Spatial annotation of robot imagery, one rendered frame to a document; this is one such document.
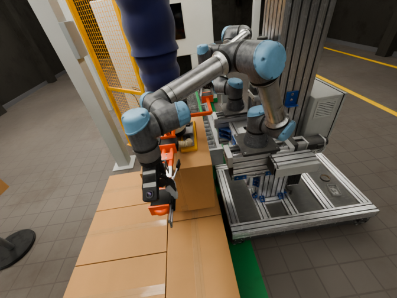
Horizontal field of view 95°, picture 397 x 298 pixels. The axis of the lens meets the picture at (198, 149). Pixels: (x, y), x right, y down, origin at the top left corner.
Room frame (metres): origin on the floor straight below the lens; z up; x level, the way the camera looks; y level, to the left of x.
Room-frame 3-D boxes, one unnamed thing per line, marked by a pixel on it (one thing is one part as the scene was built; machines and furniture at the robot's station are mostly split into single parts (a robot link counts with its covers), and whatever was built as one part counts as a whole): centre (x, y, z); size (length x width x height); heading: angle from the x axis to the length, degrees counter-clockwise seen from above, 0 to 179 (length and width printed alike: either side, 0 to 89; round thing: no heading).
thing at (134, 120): (0.45, 0.15, 1.50); 0.09 x 0.08 x 0.11; 120
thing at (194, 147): (1.03, 0.05, 1.09); 0.34 x 0.10 x 0.05; 178
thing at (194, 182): (1.02, 0.14, 0.87); 0.60 x 0.40 x 0.40; 179
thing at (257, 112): (0.90, -0.37, 1.20); 0.13 x 0.12 x 0.14; 30
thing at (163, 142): (0.78, 0.15, 1.20); 0.10 x 0.08 x 0.06; 88
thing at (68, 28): (2.14, 1.03, 1.62); 0.20 x 0.05 x 0.30; 1
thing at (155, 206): (0.43, 0.17, 1.20); 0.08 x 0.07 x 0.05; 178
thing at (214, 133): (2.58, -0.21, 0.50); 2.31 x 0.05 x 0.19; 1
